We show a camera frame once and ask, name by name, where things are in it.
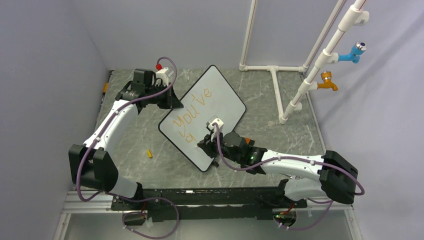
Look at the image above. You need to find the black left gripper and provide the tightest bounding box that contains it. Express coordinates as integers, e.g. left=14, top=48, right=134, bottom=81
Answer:
left=145, top=83, right=182, bottom=110

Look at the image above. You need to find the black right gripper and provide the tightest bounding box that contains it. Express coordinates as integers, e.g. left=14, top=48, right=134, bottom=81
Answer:
left=197, top=129, right=242, bottom=165

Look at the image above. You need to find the white whiteboard black frame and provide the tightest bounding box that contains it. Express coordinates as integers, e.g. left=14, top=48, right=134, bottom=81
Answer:
left=158, top=65, right=247, bottom=172

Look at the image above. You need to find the yellow marker cap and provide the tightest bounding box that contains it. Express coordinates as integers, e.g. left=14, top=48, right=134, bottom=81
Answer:
left=147, top=149, right=153, bottom=159

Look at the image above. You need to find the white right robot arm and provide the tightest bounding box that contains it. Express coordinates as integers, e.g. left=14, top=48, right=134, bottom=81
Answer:
left=197, top=131, right=365, bottom=208

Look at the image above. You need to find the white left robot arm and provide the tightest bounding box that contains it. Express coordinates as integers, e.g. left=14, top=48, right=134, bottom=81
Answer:
left=68, top=64, right=184, bottom=210

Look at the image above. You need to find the orange tap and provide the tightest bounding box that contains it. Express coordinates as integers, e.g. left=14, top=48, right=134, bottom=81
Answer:
left=317, top=71, right=338, bottom=91

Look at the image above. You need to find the blue tap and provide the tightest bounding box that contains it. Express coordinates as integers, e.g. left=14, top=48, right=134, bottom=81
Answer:
left=337, top=41, right=367, bottom=64

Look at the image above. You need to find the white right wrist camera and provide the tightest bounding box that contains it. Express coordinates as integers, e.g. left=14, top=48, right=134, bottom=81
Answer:
left=206, top=115, right=224, bottom=142

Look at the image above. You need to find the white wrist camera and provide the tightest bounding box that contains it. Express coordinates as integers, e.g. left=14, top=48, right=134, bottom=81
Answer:
left=154, top=63, right=175, bottom=87
left=206, top=115, right=224, bottom=142

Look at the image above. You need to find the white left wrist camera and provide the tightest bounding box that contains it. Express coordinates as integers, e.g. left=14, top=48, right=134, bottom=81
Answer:
left=154, top=63, right=175, bottom=87

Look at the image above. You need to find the orange-black pen at wall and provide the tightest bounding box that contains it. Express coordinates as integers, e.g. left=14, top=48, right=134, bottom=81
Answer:
left=101, top=70, right=114, bottom=103

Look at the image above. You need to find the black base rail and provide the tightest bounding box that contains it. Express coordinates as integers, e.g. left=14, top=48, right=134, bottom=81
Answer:
left=111, top=187, right=308, bottom=223

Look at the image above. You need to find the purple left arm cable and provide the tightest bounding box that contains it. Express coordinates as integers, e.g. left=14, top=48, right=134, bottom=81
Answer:
left=76, top=56, right=180, bottom=240

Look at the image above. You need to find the aluminium frame rail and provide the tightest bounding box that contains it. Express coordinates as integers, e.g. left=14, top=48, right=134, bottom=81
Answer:
left=52, top=190, right=364, bottom=240

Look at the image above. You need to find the white PVC pipe frame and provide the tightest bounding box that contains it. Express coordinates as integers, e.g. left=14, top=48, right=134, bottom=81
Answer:
left=239, top=0, right=370, bottom=125

